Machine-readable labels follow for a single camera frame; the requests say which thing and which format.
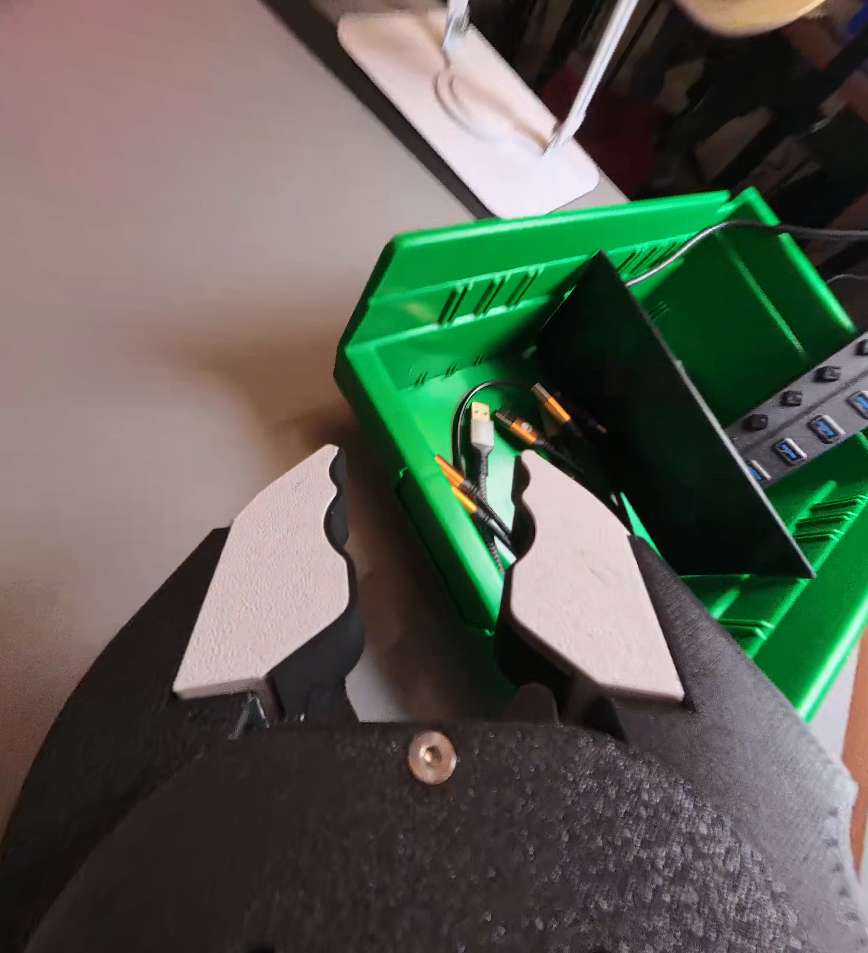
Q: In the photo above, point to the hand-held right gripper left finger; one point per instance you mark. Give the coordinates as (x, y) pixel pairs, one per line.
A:
(277, 588)

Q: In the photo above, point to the black multi-port usb hub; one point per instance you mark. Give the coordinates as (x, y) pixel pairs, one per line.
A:
(828, 417)

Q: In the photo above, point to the black divider of green bin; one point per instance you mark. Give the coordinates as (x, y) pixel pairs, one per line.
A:
(649, 417)

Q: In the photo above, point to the green plastic bin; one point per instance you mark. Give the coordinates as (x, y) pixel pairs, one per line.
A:
(419, 313)

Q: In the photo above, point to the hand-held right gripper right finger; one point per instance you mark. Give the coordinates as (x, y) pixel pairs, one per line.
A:
(590, 603)

